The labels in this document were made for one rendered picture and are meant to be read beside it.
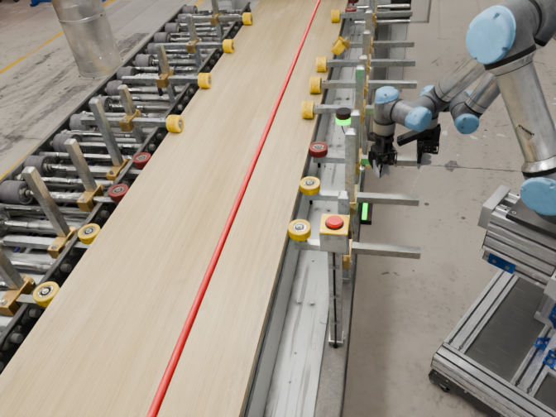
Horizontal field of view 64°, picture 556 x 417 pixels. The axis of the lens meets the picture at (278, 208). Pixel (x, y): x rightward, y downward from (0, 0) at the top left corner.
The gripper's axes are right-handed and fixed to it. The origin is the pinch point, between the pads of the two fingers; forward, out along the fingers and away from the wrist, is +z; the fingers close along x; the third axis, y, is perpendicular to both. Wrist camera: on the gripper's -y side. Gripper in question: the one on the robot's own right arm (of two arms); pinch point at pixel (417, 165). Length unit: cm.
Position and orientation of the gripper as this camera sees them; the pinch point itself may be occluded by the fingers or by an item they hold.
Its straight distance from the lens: 199.6
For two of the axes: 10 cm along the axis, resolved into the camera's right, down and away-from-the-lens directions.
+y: 9.7, 0.5, -2.2
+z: 1.1, 7.5, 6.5
